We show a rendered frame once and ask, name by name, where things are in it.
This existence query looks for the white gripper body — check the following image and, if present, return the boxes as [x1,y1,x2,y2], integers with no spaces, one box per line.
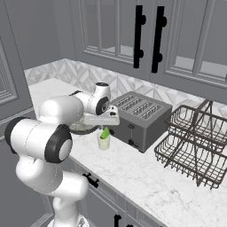
[83,113,121,127]

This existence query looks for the black lower cupboard handle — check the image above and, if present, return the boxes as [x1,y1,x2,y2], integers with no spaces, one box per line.
[113,214,122,227]

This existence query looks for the grey lower cupboard door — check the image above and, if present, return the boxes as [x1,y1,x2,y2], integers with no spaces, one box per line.
[78,186,126,227]

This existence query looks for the dark wire basket stand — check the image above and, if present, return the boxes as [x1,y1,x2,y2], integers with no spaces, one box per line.
[153,98,227,191]

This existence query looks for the black cupboard door handle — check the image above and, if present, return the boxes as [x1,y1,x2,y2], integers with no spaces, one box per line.
[151,5,168,74]
[133,4,147,69]

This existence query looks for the grey panelled fridge door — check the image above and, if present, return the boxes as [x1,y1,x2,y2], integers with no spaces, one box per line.
[0,0,36,142]

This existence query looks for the glass of lemonade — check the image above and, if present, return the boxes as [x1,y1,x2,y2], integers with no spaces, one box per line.
[97,125,112,151]

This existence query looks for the grey four-slot toaster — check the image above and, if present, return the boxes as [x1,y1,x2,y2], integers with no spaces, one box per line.
[107,90,173,153]

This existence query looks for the grey drawer front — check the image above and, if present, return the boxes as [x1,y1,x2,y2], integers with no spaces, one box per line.
[73,160,126,211]

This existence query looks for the grey glass-front cupboard door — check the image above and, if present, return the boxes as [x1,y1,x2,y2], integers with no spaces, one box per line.
[148,0,227,105]
[69,0,152,81]

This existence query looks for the black drawer handle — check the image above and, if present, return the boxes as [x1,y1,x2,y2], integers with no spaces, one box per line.
[82,172,100,189]

